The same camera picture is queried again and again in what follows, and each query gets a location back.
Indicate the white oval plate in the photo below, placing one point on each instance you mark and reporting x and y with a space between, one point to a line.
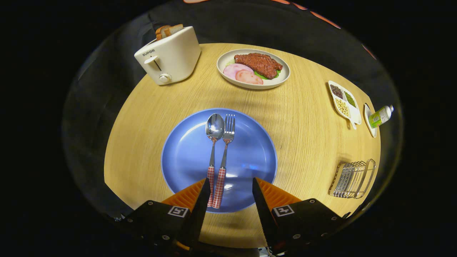
282 76

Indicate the pile of green beans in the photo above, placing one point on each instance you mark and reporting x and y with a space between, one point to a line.
350 99

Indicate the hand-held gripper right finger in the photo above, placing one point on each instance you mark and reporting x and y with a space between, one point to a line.
264 217

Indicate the white toaster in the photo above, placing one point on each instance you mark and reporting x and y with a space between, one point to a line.
175 53

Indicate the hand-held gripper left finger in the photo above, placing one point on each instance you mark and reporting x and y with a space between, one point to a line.
198 217

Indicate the green lettuce leaf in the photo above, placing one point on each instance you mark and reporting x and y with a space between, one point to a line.
267 76

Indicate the blue plate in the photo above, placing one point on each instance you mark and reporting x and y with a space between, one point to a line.
185 157

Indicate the green label metal bottle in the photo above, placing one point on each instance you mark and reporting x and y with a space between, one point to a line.
380 116

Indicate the pink ham slice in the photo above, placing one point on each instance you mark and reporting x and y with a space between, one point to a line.
232 69
248 77

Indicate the pile of yellow beans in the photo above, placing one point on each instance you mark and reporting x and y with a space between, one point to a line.
342 107

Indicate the pile of brown beans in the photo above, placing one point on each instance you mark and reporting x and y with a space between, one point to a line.
336 91

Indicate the toast bread slice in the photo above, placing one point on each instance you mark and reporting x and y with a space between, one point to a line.
173 29
160 31

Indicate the small white saucer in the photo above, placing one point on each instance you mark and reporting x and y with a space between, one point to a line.
371 132

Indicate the white divided dish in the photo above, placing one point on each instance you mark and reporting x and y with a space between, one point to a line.
355 116

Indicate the brown steak piece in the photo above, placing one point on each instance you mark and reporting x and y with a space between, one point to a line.
259 63

